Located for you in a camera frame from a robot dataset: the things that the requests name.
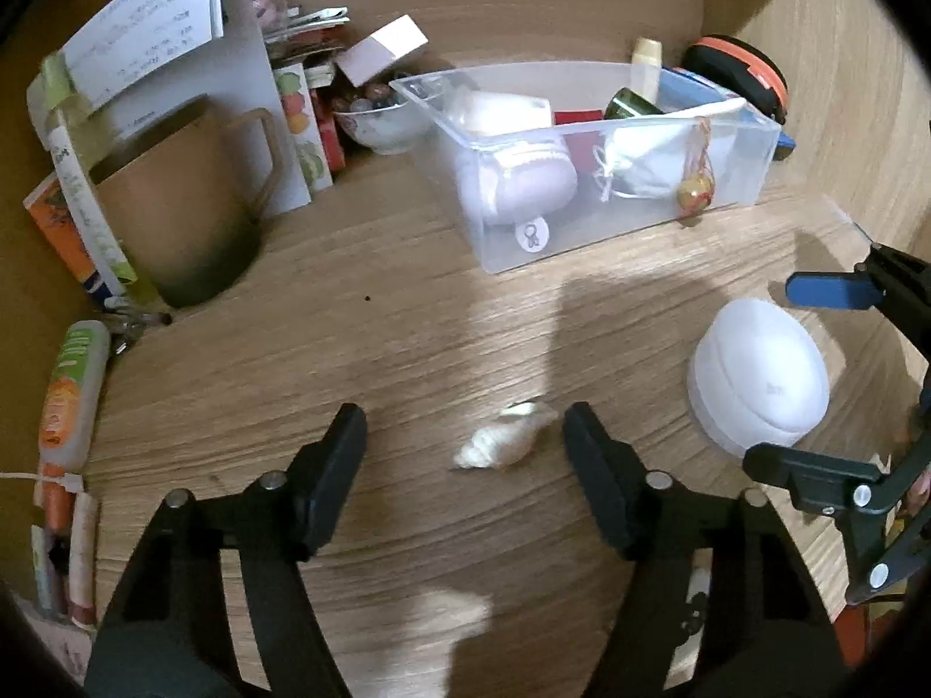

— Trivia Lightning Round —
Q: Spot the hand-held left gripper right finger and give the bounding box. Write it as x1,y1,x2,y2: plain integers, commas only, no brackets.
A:
562,402,837,698

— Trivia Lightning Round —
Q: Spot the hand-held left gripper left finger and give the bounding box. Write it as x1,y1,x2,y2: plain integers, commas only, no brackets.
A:
98,402,368,698

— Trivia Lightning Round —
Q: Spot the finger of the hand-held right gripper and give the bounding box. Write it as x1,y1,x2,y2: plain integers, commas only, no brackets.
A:
786,241,931,336
742,422,931,606

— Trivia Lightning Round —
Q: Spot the white spiral seashell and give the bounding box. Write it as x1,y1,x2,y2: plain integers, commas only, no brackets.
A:
452,401,560,471

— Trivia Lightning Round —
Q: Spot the white round case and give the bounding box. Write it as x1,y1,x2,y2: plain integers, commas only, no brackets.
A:
687,298,831,461

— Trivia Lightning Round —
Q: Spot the braided cord charm keychain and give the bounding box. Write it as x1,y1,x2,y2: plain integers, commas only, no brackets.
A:
675,116,717,219

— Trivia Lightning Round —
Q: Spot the white drawstring pouch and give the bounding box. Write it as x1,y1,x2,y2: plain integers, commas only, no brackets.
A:
592,112,735,201

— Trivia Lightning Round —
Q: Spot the dark green glass bottle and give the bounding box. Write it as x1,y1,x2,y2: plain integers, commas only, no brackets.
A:
605,87,666,121

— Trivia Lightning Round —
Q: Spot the lavender round case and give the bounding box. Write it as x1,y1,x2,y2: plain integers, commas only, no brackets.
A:
484,141,579,223

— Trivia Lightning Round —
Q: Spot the clear plastic storage box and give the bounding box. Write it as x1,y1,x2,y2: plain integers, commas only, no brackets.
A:
389,62,783,276

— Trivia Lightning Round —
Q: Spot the wooden desktop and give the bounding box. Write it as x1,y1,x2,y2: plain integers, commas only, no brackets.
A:
83,138,931,698

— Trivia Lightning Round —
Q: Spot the red orange cloth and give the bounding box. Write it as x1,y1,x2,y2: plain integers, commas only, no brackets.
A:
833,600,874,670

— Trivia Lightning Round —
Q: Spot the black orange round case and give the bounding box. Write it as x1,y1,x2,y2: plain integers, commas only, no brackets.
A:
680,34,790,124

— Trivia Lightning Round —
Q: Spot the blue zip pouch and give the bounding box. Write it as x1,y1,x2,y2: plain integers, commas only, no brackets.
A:
658,67,794,161

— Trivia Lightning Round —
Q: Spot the pink lip balm tube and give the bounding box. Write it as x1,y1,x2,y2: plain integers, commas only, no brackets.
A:
69,493,99,626

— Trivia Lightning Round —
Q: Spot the green orange squeeze tube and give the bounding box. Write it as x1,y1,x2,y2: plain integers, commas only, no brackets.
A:
38,320,112,470

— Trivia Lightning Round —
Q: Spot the small orange tube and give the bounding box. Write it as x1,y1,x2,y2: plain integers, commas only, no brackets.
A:
44,483,74,532

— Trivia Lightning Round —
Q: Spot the cream tube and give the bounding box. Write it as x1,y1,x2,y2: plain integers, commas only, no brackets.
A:
629,36,663,113

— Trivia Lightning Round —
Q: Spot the brown mug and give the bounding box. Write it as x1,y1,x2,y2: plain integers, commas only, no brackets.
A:
91,98,285,308

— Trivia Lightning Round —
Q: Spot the white ceramic bowl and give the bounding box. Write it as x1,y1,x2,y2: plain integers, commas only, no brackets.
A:
333,83,419,156

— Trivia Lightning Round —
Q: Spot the fruit print carton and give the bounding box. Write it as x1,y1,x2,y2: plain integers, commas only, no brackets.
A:
275,62,336,194

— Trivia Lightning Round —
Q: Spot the tall white green box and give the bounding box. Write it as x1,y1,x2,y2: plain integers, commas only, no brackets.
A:
27,51,139,299

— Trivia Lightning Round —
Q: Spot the small white pink box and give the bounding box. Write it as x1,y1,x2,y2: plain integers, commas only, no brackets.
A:
335,15,429,87

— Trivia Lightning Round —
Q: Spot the pile of foil packets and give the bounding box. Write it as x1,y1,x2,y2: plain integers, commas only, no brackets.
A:
247,0,350,66

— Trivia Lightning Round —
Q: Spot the white printed paper card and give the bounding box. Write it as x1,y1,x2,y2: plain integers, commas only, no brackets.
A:
62,0,225,113

